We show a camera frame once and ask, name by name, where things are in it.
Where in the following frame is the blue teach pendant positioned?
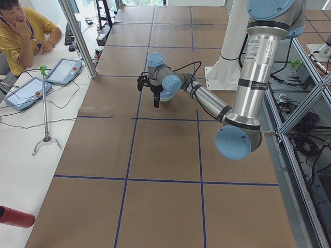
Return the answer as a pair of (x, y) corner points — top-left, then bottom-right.
(46, 58), (82, 85)
(4, 77), (43, 111)

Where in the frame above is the green ceramic bowl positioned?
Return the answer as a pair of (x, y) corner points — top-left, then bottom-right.
(160, 94), (174, 102)

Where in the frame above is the blue teach pendant near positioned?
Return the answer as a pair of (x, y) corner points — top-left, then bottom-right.
(4, 77), (43, 111)

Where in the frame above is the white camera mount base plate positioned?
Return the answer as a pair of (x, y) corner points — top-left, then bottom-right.
(204, 65), (240, 90)

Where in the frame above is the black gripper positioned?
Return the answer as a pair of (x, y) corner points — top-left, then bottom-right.
(150, 85), (163, 108)

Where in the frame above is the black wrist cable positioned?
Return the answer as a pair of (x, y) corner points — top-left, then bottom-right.
(170, 60), (203, 78)

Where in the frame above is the white camera mast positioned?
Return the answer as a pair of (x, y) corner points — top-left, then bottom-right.
(220, 0), (249, 61)

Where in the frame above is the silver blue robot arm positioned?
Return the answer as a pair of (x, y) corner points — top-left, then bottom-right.
(138, 1), (306, 160)

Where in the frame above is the person in yellow shirt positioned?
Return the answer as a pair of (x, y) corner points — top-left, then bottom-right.
(1, 1), (62, 77)

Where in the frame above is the blue teach pendant far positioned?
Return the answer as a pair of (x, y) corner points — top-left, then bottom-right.
(46, 58), (82, 85)

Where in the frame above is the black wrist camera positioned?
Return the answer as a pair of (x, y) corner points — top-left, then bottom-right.
(137, 71), (149, 91)

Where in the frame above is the aluminium frame post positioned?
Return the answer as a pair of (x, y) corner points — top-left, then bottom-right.
(58, 0), (97, 79)

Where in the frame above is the black keyboard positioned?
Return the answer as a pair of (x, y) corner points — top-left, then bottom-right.
(64, 23), (74, 46)

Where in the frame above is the green handled reacher grabber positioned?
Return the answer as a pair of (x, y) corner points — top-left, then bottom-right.
(32, 65), (62, 156)

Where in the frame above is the aluminium side frame rail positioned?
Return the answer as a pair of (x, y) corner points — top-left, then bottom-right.
(263, 34), (330, 247)

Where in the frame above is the blue ceramic bowl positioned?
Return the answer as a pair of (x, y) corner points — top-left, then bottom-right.
(160, 91), (174, 98)

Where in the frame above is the red cylinder bottle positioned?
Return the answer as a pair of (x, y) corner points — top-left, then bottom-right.
(1, 206), (36, 228)

